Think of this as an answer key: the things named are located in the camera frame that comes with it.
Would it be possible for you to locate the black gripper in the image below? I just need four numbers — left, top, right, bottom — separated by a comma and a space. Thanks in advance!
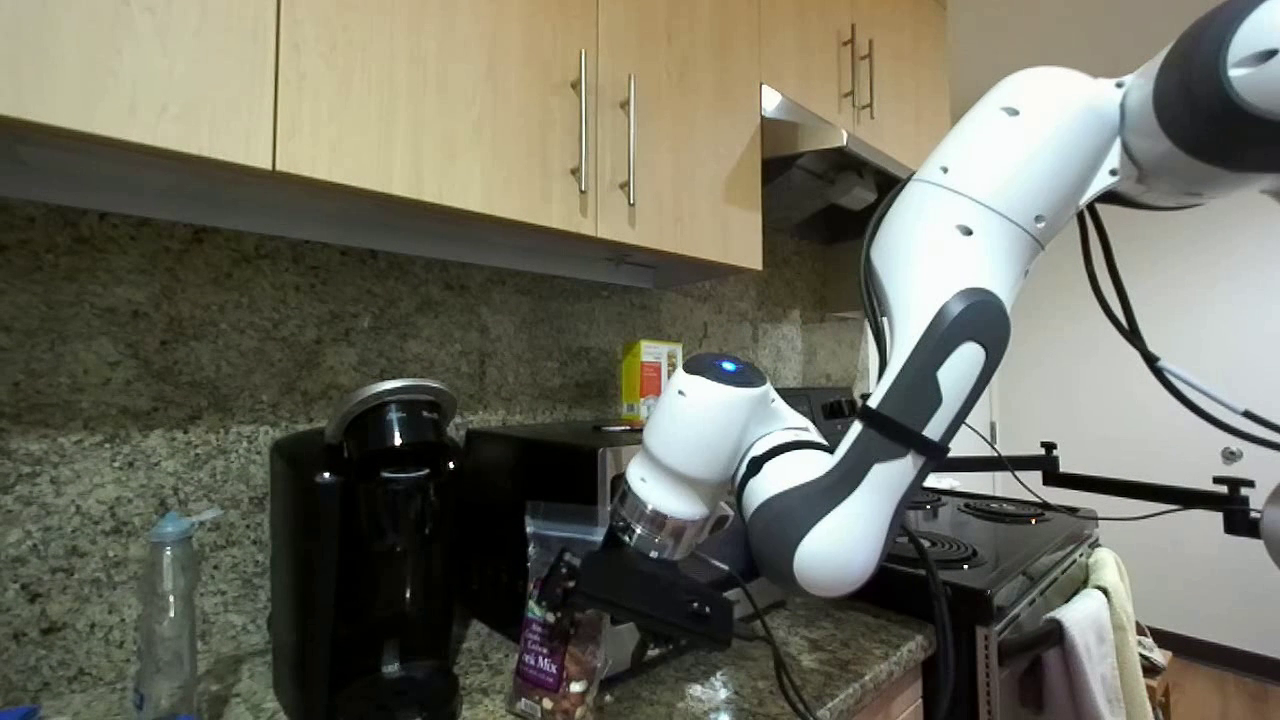
534, 546, 649, 675

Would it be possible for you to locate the clear trail mix packet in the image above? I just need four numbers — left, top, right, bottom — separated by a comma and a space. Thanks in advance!
509, 500, 617, 720

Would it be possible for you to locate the stainless steel black microwave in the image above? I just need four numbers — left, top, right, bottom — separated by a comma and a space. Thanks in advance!
455, 383, 875, 672

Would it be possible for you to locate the black pod coffee maker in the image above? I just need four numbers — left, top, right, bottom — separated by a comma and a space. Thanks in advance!
266, 378, 471, 720

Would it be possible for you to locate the yellow red snack box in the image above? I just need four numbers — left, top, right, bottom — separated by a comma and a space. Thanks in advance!
617, 338, 688, 429

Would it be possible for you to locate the clear plastic water bottle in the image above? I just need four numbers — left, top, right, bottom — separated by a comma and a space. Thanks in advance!
131, 500, 224, 720

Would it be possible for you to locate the black kitchen stove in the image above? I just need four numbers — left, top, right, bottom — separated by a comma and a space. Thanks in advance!
891, 485, 1105, 720

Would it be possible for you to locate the white hanging towel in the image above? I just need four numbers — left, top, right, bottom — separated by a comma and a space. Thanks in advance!
1045, 583, 1122, 720

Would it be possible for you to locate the pale yellow hanging towel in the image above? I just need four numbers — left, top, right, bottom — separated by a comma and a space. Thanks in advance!
1082, 546, 1161, 720

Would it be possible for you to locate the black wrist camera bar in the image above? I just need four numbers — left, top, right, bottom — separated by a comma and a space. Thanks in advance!
572, 541, 740, 658

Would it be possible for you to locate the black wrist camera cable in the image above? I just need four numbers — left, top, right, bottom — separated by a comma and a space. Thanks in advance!
716, 563, 819, 720

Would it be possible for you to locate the black velcro strap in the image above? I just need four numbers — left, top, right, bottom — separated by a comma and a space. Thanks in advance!
850, 398, 957, 469

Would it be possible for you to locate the wooden wall cabinet door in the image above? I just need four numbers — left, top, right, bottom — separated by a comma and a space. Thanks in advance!
761, 0, 861, 144
857, 0, 953, 175
270, 0, 599, 232
597, 0, 767, 278
0, 0, 278, 175

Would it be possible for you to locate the black hanging cable bundle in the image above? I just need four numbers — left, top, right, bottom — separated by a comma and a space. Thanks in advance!
1073, 198, 1280, 458

